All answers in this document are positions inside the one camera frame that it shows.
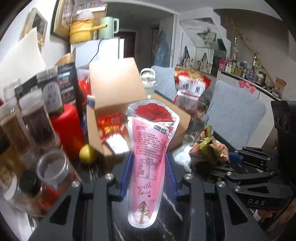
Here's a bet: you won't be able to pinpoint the black power cable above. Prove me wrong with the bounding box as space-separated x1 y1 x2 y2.
89 38 104 63

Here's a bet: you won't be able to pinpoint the pink tape strips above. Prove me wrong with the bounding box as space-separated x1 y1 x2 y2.
238 80 257 93

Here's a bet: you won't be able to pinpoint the white fridge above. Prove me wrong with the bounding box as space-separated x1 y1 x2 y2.
70 37 125 67

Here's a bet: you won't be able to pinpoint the plain black bag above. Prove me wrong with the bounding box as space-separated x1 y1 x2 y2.
14 75 40 98

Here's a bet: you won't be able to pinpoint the blue plastic bag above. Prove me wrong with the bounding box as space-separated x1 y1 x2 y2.
153 30 171 67

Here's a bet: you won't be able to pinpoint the pink floral snack packet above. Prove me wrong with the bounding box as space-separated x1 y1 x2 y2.
190 138 230 168

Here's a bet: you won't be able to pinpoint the clear jar tan label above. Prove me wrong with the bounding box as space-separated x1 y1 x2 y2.
0 102 30 153

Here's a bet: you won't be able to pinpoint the lidless jar red contents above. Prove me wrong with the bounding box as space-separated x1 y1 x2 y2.
36 150 81 197

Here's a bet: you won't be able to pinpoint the white foam board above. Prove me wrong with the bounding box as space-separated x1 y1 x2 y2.
0 27 47 93

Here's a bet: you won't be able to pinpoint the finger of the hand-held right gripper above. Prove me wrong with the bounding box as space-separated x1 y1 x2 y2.
228 146 279 172
213 166 282 193

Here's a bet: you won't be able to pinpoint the person's right hand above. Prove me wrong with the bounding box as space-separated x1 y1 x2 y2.
255 199 296 235

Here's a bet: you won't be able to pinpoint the small jar black lid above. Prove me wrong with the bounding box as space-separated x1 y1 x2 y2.
20 169 43 197

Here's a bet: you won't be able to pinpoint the glass mug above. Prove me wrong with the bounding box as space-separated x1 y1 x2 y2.
185 115 208 149

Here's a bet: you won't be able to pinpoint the yellow lemon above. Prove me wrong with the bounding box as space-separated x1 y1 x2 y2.
79 144 96 164

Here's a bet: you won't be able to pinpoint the white water bottle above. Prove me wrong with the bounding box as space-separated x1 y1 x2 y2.
140 68 158 98

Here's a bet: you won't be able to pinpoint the green electric kettle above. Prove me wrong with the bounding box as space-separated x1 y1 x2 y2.
99 17 120 39

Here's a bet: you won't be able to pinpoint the clear jar dark brown label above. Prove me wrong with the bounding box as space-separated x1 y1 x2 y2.
20 90 61 149

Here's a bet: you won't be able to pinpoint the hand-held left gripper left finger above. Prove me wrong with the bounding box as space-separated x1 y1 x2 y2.
28 153 135 241

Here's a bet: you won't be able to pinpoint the black printed pouch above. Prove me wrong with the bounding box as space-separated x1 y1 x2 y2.
57 62 80 105

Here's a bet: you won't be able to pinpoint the pink rose cone pouch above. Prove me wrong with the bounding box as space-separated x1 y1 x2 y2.
127 100 181 230

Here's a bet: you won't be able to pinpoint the small cardboard box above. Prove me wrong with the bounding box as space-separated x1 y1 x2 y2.
273 77 287 98

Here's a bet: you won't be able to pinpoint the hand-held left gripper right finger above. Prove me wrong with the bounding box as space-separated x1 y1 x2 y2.
165 155 266 241

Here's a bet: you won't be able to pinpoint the white tote bag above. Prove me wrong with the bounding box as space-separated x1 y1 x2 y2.
198 53 212 72
183 46 195 66

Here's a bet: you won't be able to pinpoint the red white cashew bag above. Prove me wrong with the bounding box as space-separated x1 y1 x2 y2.
173 66 212 109

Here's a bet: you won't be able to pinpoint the yellow pot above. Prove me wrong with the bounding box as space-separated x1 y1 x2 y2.
69 20 103 44

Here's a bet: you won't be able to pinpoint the woven fan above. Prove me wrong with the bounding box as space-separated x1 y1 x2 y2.
55 53 74 67

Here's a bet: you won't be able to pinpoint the clear plastic bag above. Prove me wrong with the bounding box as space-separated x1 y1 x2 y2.
77 10 94 21

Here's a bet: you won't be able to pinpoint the red gold snack packet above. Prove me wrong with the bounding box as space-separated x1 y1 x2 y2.
98 115 129 141

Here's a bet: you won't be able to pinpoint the red snack bag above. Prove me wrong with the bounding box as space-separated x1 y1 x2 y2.
77 80 90 107

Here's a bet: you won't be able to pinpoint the brown cardboard box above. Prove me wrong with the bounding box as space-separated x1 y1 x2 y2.
87 57 191 164

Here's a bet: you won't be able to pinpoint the bamboo stick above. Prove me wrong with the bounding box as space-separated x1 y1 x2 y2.
230 21 275 84

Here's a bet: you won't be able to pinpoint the large grey chair cushion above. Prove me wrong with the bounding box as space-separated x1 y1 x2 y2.
205 81 266 149

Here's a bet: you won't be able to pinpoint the jar of pale nuts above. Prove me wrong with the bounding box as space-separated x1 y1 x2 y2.
0 160 15 186

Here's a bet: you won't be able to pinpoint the row of cosmetic bottles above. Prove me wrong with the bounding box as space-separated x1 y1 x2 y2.
218 57 269 84

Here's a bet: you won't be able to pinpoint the red canister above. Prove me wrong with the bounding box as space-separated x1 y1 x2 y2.
51 104 86 160

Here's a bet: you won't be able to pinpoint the green yellow candy packet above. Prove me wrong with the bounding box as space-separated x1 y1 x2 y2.
196 125 213 149

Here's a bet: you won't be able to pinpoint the small jar white lid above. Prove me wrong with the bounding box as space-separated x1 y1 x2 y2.
2 174 28 211

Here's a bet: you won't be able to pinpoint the brown door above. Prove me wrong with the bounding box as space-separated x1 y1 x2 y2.
116 30 137 58

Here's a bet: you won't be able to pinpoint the wall intercom panel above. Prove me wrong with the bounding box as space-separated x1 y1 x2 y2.
21 7 48 47

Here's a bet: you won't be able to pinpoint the framed picture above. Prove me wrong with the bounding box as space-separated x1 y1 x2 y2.
50 0 74 42

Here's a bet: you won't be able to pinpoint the silver snack packet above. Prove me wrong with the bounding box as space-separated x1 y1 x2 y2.
103 136 130 155

